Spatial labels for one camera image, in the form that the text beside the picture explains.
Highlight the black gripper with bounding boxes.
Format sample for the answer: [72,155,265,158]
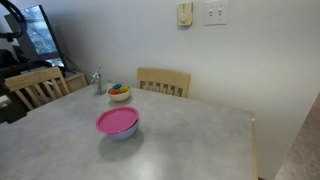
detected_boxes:
[0,76,29,125]

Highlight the pink round plastic lid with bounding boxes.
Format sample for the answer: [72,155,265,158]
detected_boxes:
[96,106,140,135]

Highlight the cream ceramic bowl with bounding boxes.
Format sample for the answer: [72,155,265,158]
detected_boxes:
[107,85,132,102]

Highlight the light blue plastic bowl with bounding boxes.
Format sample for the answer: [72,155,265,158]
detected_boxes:
[105,119,140,141]

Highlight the light wooden slatted chair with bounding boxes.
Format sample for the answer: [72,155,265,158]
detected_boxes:
[3,66,71,111]
[136,67,192,99]

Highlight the black desk clutter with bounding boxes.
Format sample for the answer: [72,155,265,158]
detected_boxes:
[0,49,53,79]

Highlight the light wooden cabinet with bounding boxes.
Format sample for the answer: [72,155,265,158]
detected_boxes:
[54,71,88,94]

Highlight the black flat screen monitor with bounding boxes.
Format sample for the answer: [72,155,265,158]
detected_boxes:
[4,4,68,69]

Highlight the yellow toy ball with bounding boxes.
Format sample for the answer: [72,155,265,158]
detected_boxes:
[118,85,131,94]

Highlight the speckled grey countertop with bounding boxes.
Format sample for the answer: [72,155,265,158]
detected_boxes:
[274,93,320,180]

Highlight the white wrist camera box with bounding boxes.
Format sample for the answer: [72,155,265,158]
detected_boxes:
[0,94,13,108]

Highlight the black monitor cables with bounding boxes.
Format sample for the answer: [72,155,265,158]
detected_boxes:
[61,52,81,73]

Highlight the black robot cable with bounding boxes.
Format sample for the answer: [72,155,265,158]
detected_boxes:
[0,0,28,42]

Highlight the beige wall thermostat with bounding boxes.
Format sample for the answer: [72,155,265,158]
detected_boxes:
[177,1,194,27]

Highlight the white light switch plate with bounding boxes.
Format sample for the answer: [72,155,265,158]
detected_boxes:
[203,0,229,26]

